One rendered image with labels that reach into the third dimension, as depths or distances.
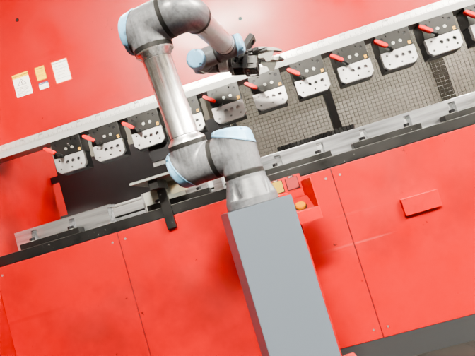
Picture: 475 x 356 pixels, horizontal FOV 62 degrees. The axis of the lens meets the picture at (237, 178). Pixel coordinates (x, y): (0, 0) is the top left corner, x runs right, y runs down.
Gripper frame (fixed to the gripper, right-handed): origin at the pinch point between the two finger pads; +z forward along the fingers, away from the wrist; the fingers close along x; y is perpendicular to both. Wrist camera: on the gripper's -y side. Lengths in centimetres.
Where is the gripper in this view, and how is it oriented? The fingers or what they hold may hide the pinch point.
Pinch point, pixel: (280, 53)
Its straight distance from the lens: 162.8
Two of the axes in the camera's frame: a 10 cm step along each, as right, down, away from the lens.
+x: -2.5, -2.3, -9.4
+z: 9.7, 0.0, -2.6
